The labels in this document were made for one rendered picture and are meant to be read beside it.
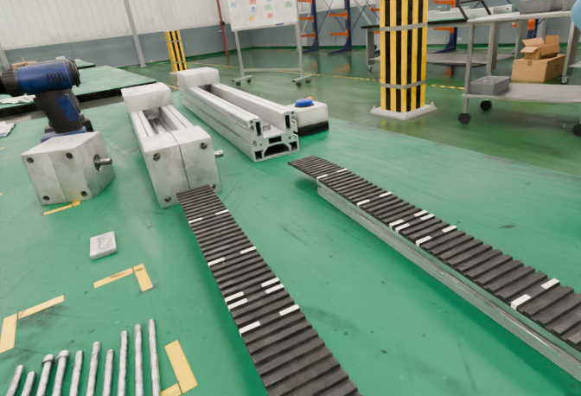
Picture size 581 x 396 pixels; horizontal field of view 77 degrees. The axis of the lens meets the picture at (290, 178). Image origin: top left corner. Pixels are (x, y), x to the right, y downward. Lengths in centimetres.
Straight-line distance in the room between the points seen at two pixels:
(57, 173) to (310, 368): 57
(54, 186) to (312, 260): 49
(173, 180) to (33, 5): 1519
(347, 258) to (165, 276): 20
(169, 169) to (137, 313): 25
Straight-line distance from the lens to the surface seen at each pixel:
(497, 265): 37
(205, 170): 60
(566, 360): 34
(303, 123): 84
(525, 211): 54
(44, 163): 73
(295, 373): 28
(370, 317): 35
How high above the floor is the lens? 103
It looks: 23 degrees down
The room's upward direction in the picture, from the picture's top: 7 degrees counter-clockwise
